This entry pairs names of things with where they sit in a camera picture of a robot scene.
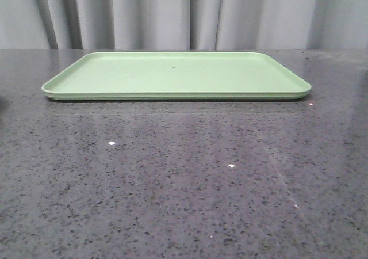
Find light green plastic tray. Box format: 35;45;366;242
41;52;312;100

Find grey pleated curtain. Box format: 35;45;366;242
1;0;367;51

